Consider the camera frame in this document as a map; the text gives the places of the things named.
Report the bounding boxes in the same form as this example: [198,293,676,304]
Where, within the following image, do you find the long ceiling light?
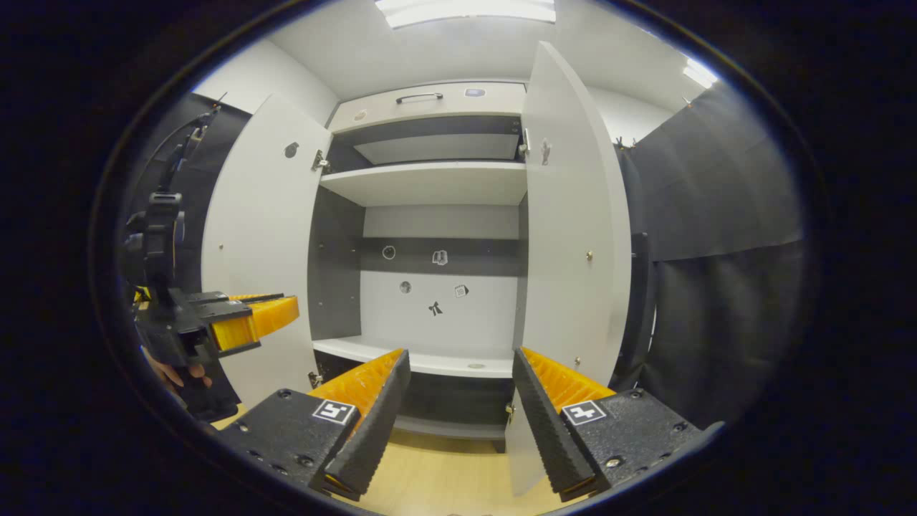
[375,0,556,29]

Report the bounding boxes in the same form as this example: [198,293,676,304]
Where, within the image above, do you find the grey double-door shoe cabinet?
[201,39,651,497]

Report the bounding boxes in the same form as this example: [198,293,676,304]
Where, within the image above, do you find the grey cabinet door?
[201,93,334,409]
[505,41,633,497]

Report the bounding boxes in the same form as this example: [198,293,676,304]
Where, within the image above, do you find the black backdrop cloth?
[122,93,251,424]
[613,79,807,431]

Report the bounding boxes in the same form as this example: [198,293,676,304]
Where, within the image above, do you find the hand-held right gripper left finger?
[215,348,412,501]

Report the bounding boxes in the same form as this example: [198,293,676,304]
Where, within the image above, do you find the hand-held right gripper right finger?
[512,348,706,502]

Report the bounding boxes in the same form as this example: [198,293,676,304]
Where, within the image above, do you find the grey cabinet shelf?
[320,161,529,209]
[313,335,517,379]

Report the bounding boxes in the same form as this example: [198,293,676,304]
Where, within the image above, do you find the small ceiling light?
[682,59,719,89]

